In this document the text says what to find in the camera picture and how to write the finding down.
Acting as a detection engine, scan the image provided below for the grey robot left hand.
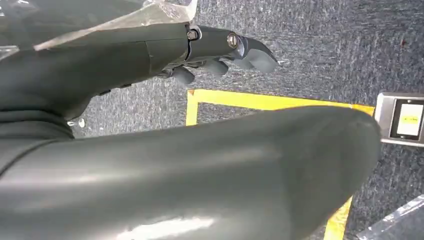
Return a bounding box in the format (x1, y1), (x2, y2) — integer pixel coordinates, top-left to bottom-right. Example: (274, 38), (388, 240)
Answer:
(0, 22), (382, 240)

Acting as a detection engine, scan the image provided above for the yellow floor tape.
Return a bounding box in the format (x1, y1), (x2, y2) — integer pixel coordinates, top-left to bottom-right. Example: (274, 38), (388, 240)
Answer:
(185, 88), (376, 240)

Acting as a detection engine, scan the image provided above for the clear plastic wrap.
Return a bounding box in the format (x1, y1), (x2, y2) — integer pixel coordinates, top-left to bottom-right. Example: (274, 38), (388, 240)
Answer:
(0, 0), (199, 53)

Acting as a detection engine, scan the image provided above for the steel floor socket box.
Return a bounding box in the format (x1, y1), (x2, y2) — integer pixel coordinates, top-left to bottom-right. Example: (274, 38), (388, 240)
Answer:
(374, 92), (424, 149)

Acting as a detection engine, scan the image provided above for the white desk frame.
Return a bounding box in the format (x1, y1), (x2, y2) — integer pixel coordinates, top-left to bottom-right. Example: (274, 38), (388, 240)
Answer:
(356, 194), (424, 240)

